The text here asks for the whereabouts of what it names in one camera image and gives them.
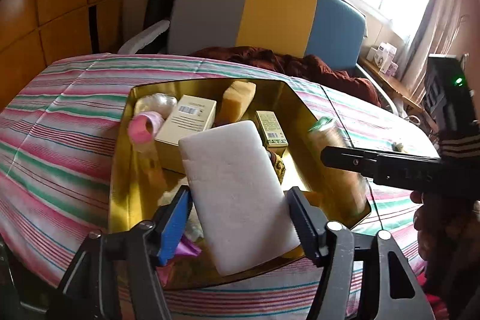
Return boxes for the purple ribbon bow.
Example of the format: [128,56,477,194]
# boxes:
[166,235,202,265]

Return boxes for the wooden wardrobe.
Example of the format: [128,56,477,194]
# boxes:
[1,0,123,107]

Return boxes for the yellow sponge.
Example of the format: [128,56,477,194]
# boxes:
[216,80,256,125]

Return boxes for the dark red blanket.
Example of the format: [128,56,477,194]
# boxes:
[191,46,381,107]

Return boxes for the wooden bedside desk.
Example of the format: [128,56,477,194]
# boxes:
[358,57,423,112]

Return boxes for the white boxes on desk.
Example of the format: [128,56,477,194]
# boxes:
[366,42,398,76]

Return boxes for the pink plastic cup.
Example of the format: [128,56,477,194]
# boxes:
[128,111,164,145]

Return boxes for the green lidded brown jar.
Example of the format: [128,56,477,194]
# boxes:
[307,116,368,227]

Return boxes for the white foam block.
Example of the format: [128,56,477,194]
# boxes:
[179,120,299,276]

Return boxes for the gold metal tray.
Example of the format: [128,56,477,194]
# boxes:
[107,78,373,292]

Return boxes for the white pearly bag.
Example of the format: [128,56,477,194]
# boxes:
[133,93,177,119]

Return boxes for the small green cardboard box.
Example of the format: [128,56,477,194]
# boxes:
[256,110,289,157]

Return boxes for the yellow tiger plush toy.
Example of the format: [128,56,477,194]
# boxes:
[268,151,287,184]

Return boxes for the striped bed sheet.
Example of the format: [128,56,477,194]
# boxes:
[1,54,435,319]

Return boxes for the cream cardboard box with barcode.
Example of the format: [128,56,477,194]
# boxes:
[154,95,216,174]

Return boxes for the person's right hand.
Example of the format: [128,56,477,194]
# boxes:
[410,191,459,262]

